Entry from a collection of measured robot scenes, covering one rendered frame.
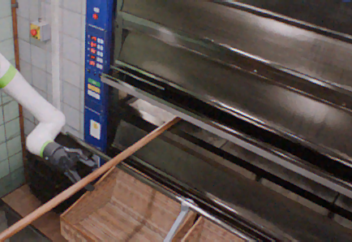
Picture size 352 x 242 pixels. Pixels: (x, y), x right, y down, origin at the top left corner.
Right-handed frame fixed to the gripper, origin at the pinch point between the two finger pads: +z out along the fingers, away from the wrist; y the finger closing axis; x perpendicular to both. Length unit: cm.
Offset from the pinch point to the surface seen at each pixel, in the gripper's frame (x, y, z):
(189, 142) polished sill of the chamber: -53, 2, 15
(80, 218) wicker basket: -19, 58, -25
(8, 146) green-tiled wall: -41, 69, -122
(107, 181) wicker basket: -41, 43, -25
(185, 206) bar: -14.8, 2.7, 38.4
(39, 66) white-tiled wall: -54, 0, -98
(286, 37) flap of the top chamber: -54, -64, 49
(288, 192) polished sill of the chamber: -53, 2, 69
